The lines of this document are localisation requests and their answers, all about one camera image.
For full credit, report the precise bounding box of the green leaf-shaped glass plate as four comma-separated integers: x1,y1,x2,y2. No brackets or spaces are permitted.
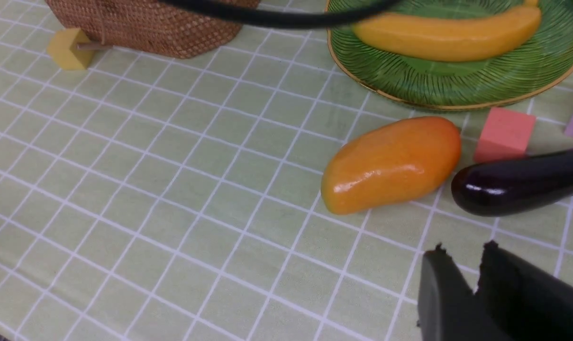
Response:
327,0,573,111

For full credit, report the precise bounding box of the woven wicker basket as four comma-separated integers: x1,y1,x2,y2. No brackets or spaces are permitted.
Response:
46,0,242,60

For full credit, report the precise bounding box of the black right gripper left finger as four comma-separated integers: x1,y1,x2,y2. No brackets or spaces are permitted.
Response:
417,244,509,341

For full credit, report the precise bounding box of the green checkered tablecloth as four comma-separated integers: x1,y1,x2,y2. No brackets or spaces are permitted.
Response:
0,0,573,341

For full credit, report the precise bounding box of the yellow foam cube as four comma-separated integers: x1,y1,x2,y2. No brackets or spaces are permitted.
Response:
46,28,96,71

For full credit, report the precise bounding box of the orange mango toy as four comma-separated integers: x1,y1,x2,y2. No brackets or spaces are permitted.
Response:
320,116,462,215

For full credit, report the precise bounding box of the red foam cube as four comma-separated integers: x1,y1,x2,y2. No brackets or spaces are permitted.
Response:
473,107,537,163

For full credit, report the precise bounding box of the yellow banana toy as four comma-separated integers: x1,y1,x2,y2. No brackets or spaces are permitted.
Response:
353,0,542,63

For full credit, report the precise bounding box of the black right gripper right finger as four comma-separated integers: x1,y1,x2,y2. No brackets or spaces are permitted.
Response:
475,241,573,341

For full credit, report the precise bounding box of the black camera cable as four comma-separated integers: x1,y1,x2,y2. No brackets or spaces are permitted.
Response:
158,0,400,30

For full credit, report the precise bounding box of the purple eggplant toy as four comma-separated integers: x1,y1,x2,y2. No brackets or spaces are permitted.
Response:
451,148,573,216

